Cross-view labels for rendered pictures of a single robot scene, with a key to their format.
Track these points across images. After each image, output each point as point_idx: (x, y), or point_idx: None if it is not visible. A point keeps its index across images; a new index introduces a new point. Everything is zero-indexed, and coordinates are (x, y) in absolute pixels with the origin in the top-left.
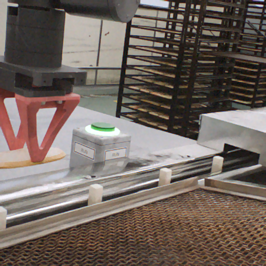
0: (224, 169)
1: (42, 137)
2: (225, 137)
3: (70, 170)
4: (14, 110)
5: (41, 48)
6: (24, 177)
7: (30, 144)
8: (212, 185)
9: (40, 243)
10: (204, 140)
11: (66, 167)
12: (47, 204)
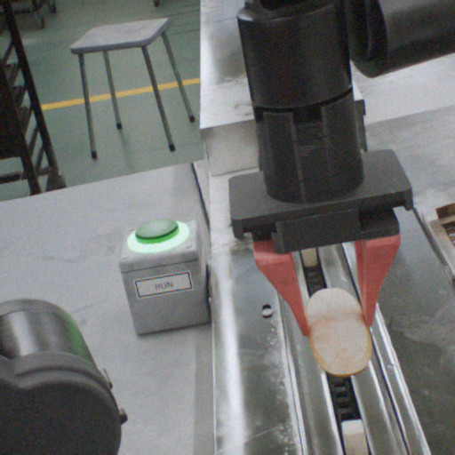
0: None
1: None
2: (257, 143)
3: (226, 322)
4: None
5: (358, 152)
6: (221, 375)
7: (376, 301)
8: (451, 212)
9: None
10: (223, 164)
11: (114, 332)
12: (312, 383)
